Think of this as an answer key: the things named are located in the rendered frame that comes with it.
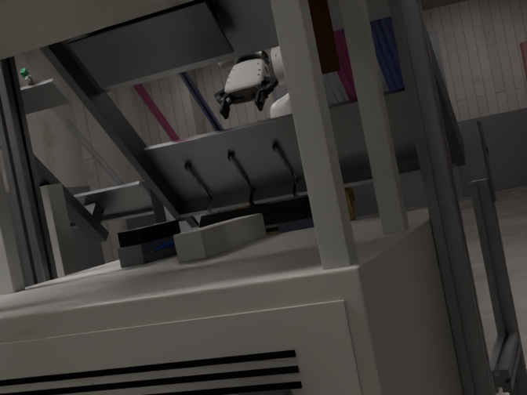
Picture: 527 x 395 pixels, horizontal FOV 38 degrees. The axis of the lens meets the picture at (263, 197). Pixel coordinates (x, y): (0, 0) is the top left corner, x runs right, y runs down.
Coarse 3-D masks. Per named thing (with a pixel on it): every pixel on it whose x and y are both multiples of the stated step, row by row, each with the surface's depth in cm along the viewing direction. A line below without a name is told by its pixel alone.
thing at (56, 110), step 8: (24, 72) 168; (56, 112) 177; (64, 120) 179; (72, 128) 180; (80, 136) 183; (88, 144) 185; (96, 152) 188; (96, 160) 189; (104, 168) 191; (112, 176) 194; (120, 184) 196
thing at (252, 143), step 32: (384, 96) 152; (256, 128) 163; (288, 128) 162; (352, 128) 160; (160, 160) 175; (192, 160) 174; (224, 160) 172; (256, 160) 171; (288, 160) 170; (352, 160) 167; (192, 192) 182; (224, 192) 181
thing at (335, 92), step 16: (336, 32) 142; (384, 32) 141; (336, 48) 145; (384, 48) 144; (384, 64) 147; (336, 80) 151; (352, 80) 151; (384, 80) 150; (400, 80) 150; (336, 96) 155; (352, 96) 154
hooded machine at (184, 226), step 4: (164, 208) 886; (168, 212) 885; (212, 212) 932; (168, 216) 885; (172, 216) 885; (196, 216) 882; (200, 216) 882; (168, 220) 883; (172, 220) 885; (180, 220) 884; (184, 220) 884; (180, 224) 884; (184, 224) 884; (188, 224) 884; (180, 228) 885; (184, 228) 884; (188, 228) 884; (192, 228) 883; (196, 228) 883; (180, 232) 885
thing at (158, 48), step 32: (224, 0) 139; (256, 0) 138; (384, 0) 135; (96, 32) 148; (128, 32) 142; (160, 32) 141; (192, 32) 140; (224, 32) 144; (256, 32) 143; (96, 64) 149; (128, 64) 148; (160, 64) 147; (192, 64) 151
